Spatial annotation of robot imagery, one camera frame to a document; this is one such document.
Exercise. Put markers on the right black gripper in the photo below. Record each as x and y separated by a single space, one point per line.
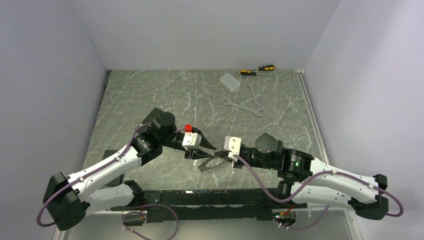
223 154

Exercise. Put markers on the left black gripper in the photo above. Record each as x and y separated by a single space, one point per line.
196 153

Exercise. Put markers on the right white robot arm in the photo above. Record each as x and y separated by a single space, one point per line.
306 179

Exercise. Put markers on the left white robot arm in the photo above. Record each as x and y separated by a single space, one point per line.
70 198

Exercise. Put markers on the large silver open-end wrench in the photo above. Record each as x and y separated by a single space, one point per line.
256 111

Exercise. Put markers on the black flat device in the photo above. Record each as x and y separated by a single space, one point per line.
151 116

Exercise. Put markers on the small silver open-end wrench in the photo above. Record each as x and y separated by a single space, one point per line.
252 88

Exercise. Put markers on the near yellow-black screwdriver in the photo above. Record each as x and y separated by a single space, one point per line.
245 72

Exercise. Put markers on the yellow-black screwdriver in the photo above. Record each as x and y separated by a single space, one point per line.
266 68
245 72

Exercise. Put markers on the far yellow-black screwdriver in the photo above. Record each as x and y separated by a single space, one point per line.
266 68

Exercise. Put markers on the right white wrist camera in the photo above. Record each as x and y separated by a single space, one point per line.
231 147

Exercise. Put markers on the white rectangular network switch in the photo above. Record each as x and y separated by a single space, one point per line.
230 82

